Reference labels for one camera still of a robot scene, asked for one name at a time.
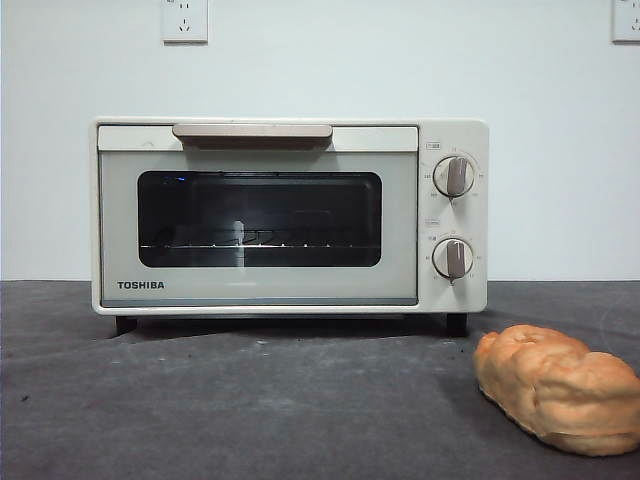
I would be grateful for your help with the golden bread loaf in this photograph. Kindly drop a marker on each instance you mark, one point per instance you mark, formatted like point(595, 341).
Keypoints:
point(550, 390)

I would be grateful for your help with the beige oven knob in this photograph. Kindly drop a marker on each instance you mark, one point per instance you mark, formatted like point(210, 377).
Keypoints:
point(454, 176)
point(453, 257)

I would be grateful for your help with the white Toshiba toaster oven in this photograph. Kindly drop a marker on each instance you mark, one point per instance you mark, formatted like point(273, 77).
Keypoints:
point(450, 135)

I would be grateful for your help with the white wall socket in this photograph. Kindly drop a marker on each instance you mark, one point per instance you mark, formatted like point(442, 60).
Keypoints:
point(627, 22)
point(184, 22)

